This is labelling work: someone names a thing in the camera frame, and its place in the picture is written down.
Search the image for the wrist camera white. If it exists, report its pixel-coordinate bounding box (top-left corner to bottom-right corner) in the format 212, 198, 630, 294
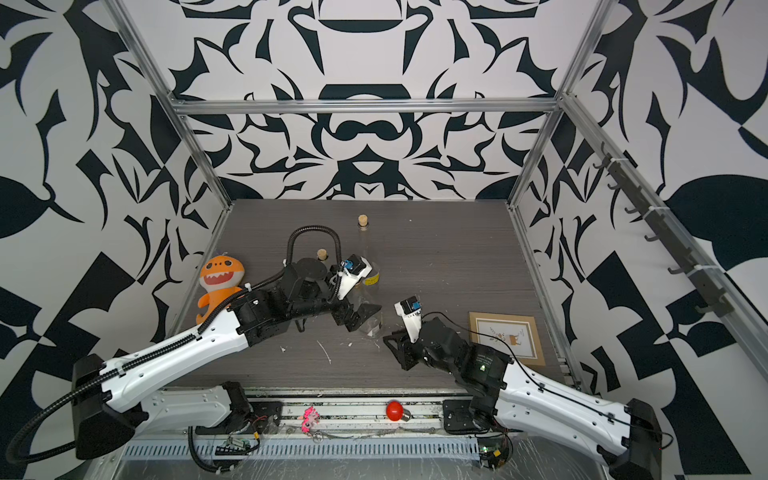
336, 254, 372, 300
394, 296, 422, 343

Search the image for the red ball knob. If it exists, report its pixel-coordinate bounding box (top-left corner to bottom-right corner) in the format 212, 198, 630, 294
385, 400, 406, 422

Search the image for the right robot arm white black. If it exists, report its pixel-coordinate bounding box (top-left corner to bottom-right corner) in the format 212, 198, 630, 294
383, 318, 663, 479

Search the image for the circuit board right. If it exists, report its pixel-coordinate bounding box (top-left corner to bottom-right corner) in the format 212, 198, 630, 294
479, 444, 513, 470

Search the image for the pink clip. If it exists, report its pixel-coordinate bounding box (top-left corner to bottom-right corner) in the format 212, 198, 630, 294
301, 406, 320, 436

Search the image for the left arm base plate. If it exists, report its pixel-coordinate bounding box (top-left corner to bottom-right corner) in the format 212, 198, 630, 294
195, 401, 284, 435

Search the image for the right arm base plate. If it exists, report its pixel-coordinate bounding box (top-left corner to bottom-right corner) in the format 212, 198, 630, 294
442, 399, 490, 435

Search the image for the far tall glass bottle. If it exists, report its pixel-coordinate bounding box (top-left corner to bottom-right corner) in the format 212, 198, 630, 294
357, 214, 381, 292

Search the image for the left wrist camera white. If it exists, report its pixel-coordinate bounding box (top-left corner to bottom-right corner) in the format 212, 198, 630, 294
336, 254, 372, 300

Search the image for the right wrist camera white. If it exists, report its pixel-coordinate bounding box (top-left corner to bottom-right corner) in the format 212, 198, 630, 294
394, 296, 422, 343

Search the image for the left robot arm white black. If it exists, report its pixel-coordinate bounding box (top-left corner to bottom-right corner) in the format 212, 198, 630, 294
72, 255, 380, 459

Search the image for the wooden framed picture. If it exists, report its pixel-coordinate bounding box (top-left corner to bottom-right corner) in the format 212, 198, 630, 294
469, 312, 546, 366

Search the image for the orange shark plush toy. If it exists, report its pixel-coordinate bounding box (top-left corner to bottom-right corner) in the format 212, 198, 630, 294
196, 255, 245, 325

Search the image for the white slotted cable duct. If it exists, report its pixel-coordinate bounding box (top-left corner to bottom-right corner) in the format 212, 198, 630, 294
122, 437, 480, 461

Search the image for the green circuit board left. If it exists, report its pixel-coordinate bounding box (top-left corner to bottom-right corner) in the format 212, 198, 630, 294
215, 437, 260, 455

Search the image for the black corrugated cable conduit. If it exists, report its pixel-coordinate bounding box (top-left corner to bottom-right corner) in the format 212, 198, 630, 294
4, 224, 344, 466

